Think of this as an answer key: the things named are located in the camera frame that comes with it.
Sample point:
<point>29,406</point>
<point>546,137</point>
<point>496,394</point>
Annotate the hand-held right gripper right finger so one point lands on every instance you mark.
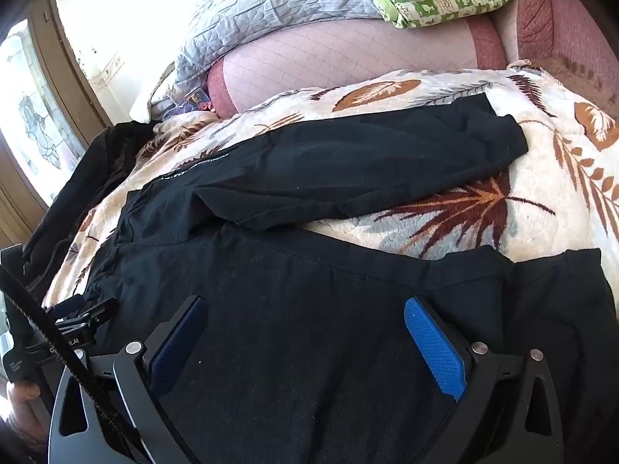
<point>435,350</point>

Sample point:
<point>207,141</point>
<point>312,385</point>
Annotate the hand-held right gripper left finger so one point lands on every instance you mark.
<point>175,345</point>

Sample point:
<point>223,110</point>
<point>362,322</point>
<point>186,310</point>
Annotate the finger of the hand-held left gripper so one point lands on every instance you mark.
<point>92,310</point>

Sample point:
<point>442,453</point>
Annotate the black pants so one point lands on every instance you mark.
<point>314,299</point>

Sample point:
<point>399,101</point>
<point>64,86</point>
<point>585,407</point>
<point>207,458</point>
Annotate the person's left hand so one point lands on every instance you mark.
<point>26,411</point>

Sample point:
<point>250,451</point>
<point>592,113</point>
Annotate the black jacket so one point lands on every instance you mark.
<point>96,169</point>

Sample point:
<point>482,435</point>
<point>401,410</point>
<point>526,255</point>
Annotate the leaf print fleece blanket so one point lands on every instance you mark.
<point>532,203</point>

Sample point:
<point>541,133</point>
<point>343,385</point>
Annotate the wooden stained glass window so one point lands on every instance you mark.
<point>34,116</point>

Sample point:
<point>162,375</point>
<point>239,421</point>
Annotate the white cloth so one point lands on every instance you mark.
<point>145,109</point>

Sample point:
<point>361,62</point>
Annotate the colourful patterned cloth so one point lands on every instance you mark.
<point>200,101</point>

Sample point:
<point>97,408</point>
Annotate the pink quilted bolster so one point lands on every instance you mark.
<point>338,53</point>

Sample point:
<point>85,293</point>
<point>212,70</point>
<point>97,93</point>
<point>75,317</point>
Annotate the red patterned sofa cushion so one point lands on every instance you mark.
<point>556,34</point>

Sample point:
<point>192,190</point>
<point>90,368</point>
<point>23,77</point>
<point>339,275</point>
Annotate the grey quilted pillow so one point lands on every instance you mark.
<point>271,14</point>

